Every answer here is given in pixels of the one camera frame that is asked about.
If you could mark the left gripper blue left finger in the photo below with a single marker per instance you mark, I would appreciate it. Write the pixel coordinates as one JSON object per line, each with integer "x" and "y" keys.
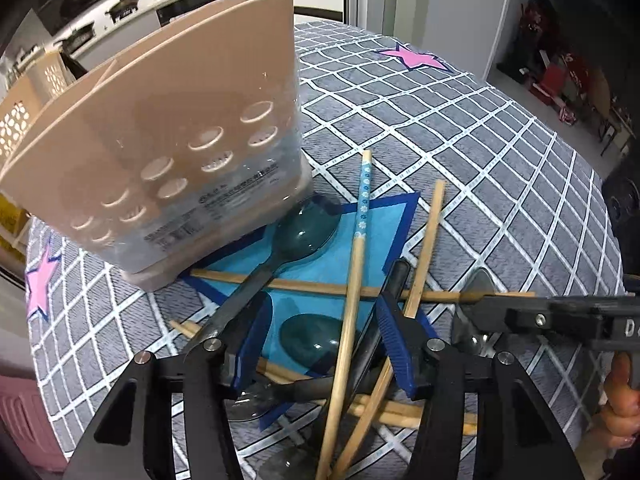
{"x": 243, "y": 340}

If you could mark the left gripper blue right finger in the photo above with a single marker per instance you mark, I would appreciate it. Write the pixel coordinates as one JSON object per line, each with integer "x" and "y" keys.
{"x": 403, "y": 338}

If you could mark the blue patterned wooden chopstick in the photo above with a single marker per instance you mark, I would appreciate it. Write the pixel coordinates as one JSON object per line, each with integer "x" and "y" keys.
{"x": 344, "y": 354}

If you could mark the plain wooden chopstick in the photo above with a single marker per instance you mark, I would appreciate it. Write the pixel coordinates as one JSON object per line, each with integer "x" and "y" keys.
{"x": 411, "y": 307}

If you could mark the dark translucent spoon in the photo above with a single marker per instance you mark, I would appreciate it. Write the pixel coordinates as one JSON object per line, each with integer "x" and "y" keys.
{"x": 465, "y": 335}

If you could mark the operator right hand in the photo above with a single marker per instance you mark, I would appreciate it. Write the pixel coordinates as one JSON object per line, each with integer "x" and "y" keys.
{"x": 619, "y": 417}

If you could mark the dark green spoon centre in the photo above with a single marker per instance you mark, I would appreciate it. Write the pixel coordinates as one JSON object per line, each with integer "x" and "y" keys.
{"x": 311, "y": 340}

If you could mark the long wooden chopstick crossing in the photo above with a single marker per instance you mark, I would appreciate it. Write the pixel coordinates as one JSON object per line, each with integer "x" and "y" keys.
{"x": 429, "y": 296}

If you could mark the wooden chopstick lower pair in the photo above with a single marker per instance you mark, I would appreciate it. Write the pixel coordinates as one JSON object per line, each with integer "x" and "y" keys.
{"x": 390, "y": 412}

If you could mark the dark spoon near holder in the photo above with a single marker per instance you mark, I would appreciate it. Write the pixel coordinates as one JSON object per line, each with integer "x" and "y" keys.
{"x": 299, "y": 234}

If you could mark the grey checked tablecloth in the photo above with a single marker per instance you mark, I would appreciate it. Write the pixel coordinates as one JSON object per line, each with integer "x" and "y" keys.
{"x": 519, "y": 202}

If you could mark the beige plastic utensil holder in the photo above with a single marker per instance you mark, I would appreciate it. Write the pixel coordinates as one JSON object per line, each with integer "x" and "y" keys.
{"x": 178, "y": 145}

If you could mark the pink plastic stool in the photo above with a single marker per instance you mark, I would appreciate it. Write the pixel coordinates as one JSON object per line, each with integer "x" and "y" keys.
{"x": 24, "y": 415}

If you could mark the beige perforated laundry basket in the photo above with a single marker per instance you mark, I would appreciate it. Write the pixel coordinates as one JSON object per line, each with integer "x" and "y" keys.
{"x": 44, "y": 80}

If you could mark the black built-in oven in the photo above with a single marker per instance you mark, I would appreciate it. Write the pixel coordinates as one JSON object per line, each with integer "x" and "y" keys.
{"x": 173, "y": 10}

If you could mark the black wok on stove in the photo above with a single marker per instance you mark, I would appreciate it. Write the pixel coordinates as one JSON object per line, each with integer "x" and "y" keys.
{"x": 76, "y": 39}

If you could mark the black pot on stove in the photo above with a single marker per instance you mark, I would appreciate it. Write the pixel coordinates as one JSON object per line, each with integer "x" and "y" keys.
{"x": 122, "y": 9}

